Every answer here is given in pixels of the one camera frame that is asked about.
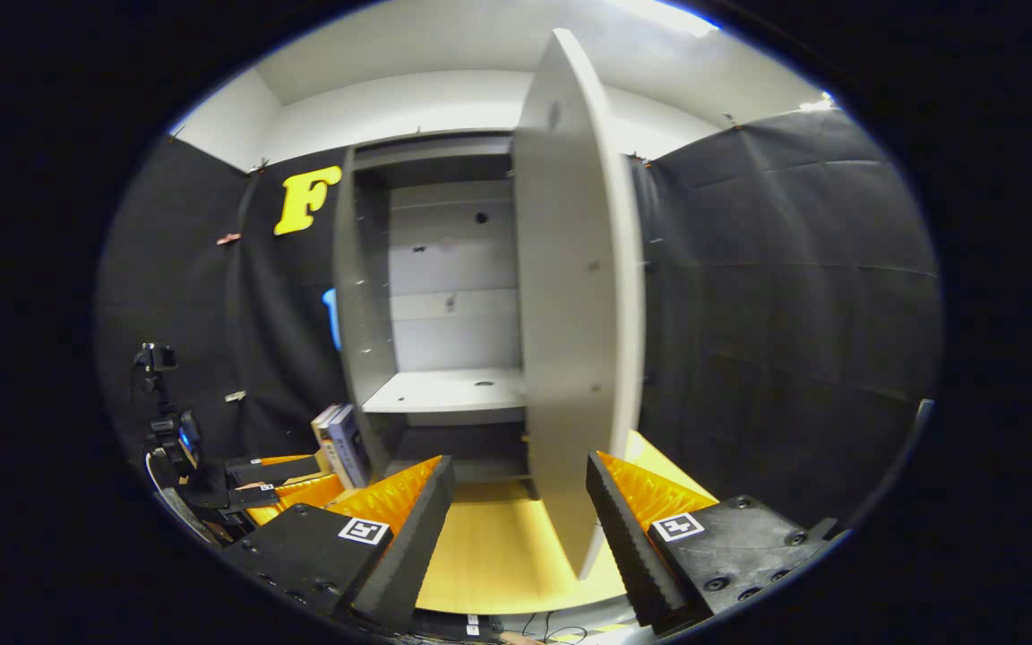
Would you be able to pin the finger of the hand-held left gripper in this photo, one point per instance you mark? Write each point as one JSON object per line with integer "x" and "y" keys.
{"x": 301, "y": 494}
{"x": 274, "y": 470}

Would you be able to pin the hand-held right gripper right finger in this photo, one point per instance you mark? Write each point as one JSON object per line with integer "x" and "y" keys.
{"x": 632, "y": 546}

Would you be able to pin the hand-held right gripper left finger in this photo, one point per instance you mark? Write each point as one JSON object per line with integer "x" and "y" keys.
{"x": 413, "y": 546}

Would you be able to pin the dark grey cabinet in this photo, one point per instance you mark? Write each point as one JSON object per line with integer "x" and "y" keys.
{"x": 444, "y": 340}

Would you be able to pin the grey-blue book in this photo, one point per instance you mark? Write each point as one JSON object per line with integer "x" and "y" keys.
{"x": 350, "y": 448}

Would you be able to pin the black backdrop cloth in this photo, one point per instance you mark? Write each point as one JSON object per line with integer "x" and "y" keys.
{"x": 794, "y": 313}

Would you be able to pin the small ceiling light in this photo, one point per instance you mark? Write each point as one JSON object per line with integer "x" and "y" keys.
{"x": 821, "y": 102}

